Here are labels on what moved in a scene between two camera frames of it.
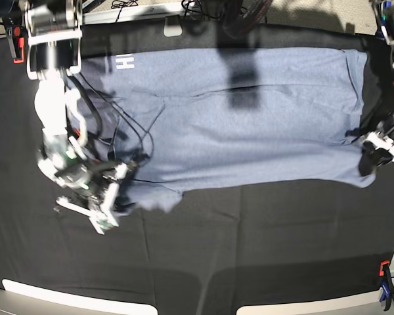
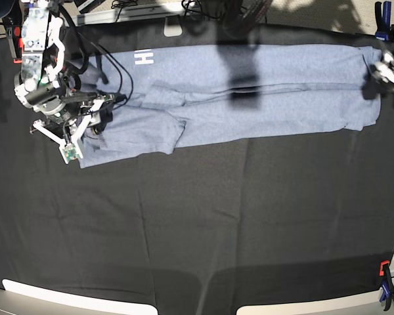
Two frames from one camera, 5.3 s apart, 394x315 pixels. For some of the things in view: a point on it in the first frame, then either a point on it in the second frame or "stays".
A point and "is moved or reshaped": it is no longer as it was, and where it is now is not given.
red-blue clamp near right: (387, 290) stays
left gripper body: (97, 199) to (97, 117)
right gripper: (379, 140) to (371, 88)
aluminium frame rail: (134, 14) stays
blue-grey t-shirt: (195, 119) is moved or reshaped
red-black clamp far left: (16, 37) stays
